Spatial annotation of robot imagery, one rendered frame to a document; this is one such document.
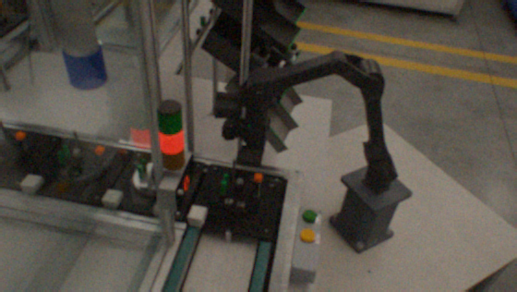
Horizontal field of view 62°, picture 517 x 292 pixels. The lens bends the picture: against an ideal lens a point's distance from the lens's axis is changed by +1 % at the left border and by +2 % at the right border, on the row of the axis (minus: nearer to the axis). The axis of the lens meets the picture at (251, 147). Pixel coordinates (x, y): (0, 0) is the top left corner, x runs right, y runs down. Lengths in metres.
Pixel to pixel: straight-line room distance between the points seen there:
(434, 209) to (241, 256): 0.69
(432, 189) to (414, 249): 0.29
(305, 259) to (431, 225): 0.50
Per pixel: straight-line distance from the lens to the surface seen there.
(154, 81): 0.81
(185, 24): 1.20
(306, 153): 1.60
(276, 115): 1.45
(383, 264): 1.35
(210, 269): 1.18
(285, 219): 1.24
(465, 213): 1.60
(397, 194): 1.26
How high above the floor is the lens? 1.92
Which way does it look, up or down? 42 degrees down
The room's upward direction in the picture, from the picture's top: 5 degrees clockwise
